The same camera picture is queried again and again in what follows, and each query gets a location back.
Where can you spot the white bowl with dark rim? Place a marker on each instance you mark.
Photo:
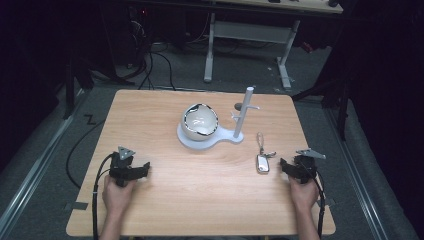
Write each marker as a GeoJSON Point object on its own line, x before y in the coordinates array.
{"type": "Point", "coordinates": [199, 121]}

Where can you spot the white stand with pegs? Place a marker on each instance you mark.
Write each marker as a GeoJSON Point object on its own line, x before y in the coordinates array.
{"type": "Point", "coordinates": [240, 113]}

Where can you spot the person's right hand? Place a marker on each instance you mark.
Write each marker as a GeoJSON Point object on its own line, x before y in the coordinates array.
{"type": "Point", "coordinates": [304, 195]}

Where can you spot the person's left hand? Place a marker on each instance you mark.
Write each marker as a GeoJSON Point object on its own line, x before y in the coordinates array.
{"type": "Point", "coordinates": [116, 196]}

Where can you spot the white-framed desk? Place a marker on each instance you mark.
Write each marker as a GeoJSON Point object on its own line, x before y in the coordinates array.
{"type": "Point", "coordinates": [248, 31]}

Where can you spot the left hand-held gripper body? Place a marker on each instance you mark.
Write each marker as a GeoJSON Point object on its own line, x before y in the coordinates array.
{"type": "Point", "coordinates": [120, 166]}

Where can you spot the grey tape strip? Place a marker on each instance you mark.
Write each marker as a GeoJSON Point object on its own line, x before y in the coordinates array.
{"type": "Point", "coordinates": [77, 205]}
{"type": "Point", "coordinates": [328, 202]}

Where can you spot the silver car key fob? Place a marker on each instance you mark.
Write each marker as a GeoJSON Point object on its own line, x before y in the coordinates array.
{"type": "Point", "coordinates": [263, 163]}

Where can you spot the metal floor rail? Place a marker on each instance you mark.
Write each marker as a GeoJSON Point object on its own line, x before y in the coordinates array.
{"type": "Point", "coordinates": [358, 176]}
{"type": "Point", "coordinates": [36, 166]}

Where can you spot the small dark round object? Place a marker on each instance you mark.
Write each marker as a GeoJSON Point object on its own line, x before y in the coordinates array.
{"type": "Point", "coordinates": [238, 106]}

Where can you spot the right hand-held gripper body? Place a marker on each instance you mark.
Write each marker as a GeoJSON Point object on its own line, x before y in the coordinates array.
{"type": "Point", "coordinates": [305, 166]}

